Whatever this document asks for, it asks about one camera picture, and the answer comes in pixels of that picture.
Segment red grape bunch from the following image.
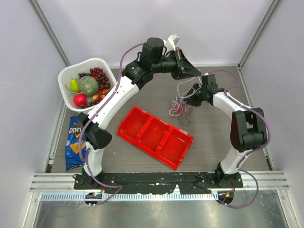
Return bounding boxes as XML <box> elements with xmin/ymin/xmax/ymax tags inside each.
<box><xmin>90</xmin><ymin>67</ymin><xmax>111</xmax><ymax>89</ymax></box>

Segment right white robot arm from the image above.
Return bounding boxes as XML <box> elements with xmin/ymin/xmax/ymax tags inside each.
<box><xmin>184</xmin><ymin>75</ymin><xmax>268</xmax><ymax>188</ymax></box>

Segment green melon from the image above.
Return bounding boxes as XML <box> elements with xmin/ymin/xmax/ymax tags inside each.
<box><xmin>78</xmin><ymin>76</ymin><xmax>99</xmax><ymax>97</ymax></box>

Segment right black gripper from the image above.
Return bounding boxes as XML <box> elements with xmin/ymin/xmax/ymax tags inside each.
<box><xmin>181</xmin><ymin>83</ymin><xmax>206</xmax><ymax>107</ymax></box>

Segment red apple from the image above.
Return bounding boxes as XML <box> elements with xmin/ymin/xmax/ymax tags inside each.
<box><xmin>73</xmin><ymin>94</ymin><xmax>87</xmax><ymax>107</ymax></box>

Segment green pear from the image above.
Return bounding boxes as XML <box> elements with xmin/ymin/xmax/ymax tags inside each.
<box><xmin>70</xmin><ymin>79</ymin><xmax>81</xmax><ymax>93</ymax></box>

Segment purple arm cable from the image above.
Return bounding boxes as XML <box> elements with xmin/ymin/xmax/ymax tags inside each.
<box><xmin>78</xmin><ymin>42</ymin><xmax>146</xmax><ymax>206</ymax></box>
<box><xmin>206</xmin><ymin>70</ymin><xmax>272</xmax><ymax>209</ymax></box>

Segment blue Doritos chip bag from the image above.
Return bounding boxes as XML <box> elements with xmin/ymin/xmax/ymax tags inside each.
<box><xmin>65</xmin><ymin>116</ymin><xmax>85</xmax><ymax>171</ymax></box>

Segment small cherries cluster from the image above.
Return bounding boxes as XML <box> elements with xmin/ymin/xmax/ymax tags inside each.
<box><xmin>80</xmin><ymin>89</ymin><xmax>110</xmax><ymax>109</ymax></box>

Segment dark purple grape bunch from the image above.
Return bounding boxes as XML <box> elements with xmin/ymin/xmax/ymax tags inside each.
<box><xmin>78</xmin><ymin>73</ymin><xmax>91</xmax><ymax>78</ymax></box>

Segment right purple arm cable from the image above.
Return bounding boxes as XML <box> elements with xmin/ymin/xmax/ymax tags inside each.
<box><xmin>206</xmin><ymin>70</ymin><xmax>272</xmax><ymax>209</ymax></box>

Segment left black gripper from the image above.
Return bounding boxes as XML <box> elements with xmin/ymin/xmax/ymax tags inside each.
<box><xmin>152</xmin><ymin>48</ymin><xmax>201</xmax><ymax>81</ymax></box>

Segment red three-compartment tray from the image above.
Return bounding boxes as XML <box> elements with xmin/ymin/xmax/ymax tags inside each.
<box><xmin>117</xmin><ymin>106</ymin><xmax>194</xmax><ymax>171</ymax></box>

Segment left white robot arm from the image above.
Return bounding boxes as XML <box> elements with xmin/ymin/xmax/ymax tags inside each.
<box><xmin>78</xmin><ymin>35</ymin><xmax>201</xmax><ymax>190</ymax></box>

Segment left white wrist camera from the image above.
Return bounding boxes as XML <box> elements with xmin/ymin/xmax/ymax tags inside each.
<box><xmin>163</xmin><ymin>35</ymin><xmax>180</xmax><ymax>51</ymax></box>

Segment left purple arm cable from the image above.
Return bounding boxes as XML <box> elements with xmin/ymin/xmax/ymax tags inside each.
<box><xmin>78</xmin><ymin>42</ymin><xmax>146</xmax><ymax>206</ymax></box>

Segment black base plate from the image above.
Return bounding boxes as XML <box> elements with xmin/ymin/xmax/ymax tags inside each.
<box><xmin>73</xmin><ymin>171</ymin><xmax>243</xmax><ymax>195</ymax></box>

